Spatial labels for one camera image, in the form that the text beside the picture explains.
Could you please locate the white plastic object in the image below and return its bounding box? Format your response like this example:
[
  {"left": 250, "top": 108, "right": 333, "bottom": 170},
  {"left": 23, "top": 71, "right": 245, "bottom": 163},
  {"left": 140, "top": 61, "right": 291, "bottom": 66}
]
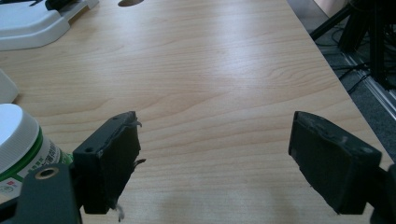
[{"left": 0, "top": 68, "right": 21, "bottom": 105}]

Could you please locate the black cable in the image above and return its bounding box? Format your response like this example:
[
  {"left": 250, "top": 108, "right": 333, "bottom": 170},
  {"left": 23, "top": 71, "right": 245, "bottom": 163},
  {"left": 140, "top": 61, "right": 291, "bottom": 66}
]
[{"left": 330, "top": 26, "right": 375, "bottom": 96}]

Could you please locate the black metal stand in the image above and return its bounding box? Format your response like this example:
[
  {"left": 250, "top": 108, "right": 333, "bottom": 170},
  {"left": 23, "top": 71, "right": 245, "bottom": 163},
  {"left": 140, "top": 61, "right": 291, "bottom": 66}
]
[{"left": 309, "top": 0, "right": 396, "bottom": 91}]

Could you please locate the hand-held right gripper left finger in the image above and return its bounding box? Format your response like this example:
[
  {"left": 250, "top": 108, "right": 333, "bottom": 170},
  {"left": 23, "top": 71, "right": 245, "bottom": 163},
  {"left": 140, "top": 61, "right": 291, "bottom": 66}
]
[{"left": 72, "top": 110, "right": 147, "bottom": 222}]

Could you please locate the white plastic tray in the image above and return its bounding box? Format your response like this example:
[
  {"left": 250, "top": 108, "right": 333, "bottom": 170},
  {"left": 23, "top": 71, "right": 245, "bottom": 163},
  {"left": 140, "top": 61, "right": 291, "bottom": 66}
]
[{"left": 0, "top": 0, "right": 100, "bottom": 52}]

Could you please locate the aluminium floor rail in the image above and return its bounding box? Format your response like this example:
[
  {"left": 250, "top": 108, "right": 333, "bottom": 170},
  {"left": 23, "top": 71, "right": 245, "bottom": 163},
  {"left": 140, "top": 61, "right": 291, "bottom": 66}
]
[{"left": 342, "top": 50, "right": 396, "bottom": 120}]

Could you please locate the white bottle with green label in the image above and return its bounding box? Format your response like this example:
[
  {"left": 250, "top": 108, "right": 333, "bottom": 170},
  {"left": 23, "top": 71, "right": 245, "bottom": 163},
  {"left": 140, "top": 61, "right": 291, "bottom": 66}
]
[{"left": 0, "top": 103, "right": 75, "bottom": 203}]

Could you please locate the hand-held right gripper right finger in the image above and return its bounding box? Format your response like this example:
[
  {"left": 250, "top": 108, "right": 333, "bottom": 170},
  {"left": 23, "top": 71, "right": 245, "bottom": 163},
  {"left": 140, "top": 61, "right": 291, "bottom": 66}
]
[{"left": 288, "top": 110, "right": 383, "bottom": 216}]

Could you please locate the black object on tray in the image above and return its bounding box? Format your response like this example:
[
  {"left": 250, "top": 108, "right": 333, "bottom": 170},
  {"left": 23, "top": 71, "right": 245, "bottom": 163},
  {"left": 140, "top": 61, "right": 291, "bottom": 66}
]
[{"left": 29, "top": 0, "right": 82, "bottom": 11}]

